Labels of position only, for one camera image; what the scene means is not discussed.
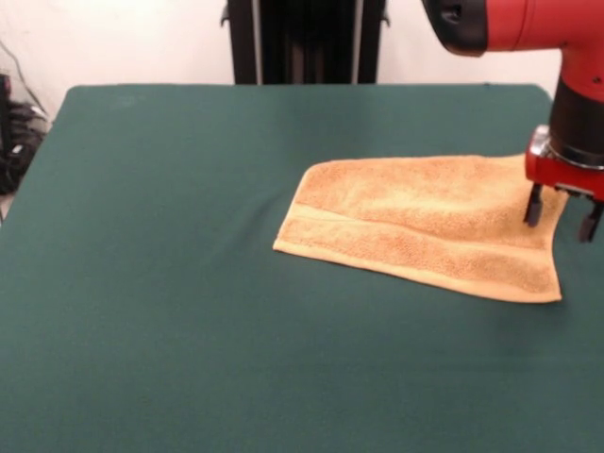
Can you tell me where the dark green table cloth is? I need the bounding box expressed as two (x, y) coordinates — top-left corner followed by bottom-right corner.
(0, 82), (604, 453)

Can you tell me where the black upright stand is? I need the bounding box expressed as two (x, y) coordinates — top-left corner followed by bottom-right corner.
(219, 0), (392, 86)

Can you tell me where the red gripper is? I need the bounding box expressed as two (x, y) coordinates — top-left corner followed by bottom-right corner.
(523, 125), (604, 244)

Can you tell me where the black box device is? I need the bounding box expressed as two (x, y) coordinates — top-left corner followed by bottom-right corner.
(0, 73), (11, 143)

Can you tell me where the tan terry towel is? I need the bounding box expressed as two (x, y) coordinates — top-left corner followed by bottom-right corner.
(272, 151), (570, 305)

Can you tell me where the thin grey cable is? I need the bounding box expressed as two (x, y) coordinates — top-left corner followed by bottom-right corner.
(0, 40), (48, 114)

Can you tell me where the black coiled cable bundle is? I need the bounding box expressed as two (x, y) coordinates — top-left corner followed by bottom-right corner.
(0, 101), (51, 195)

